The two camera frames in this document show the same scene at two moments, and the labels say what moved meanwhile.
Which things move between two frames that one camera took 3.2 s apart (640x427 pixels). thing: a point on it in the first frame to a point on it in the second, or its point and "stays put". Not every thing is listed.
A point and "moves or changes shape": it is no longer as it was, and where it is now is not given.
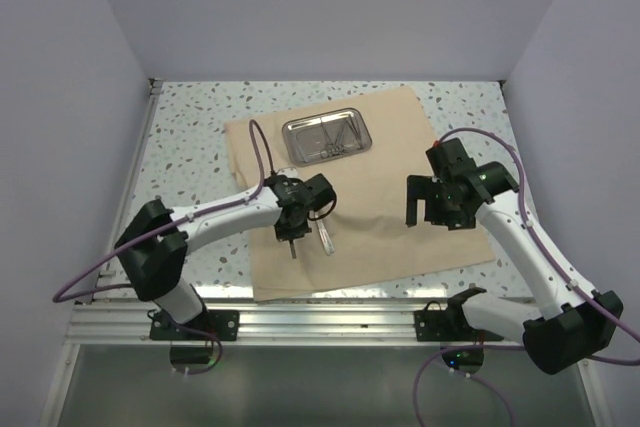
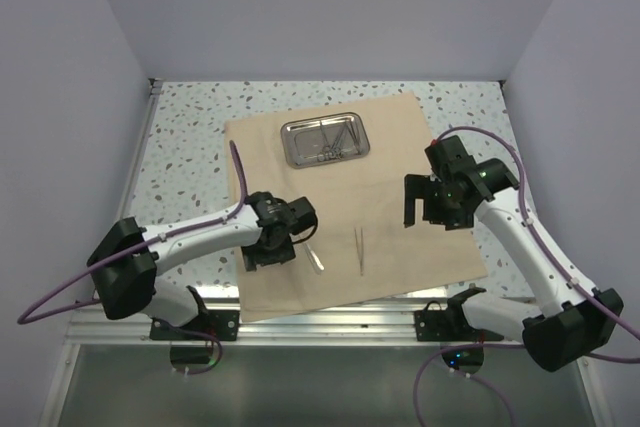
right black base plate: [434, 324] stays put
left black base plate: [226, 323] stays put
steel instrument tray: [326, 137] stays put
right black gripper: [423, 187] stays put
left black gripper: [298, 231] to [283, 252]
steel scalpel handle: [328, 247] to [314, 260]
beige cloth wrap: [368, 219] moves or changes shape
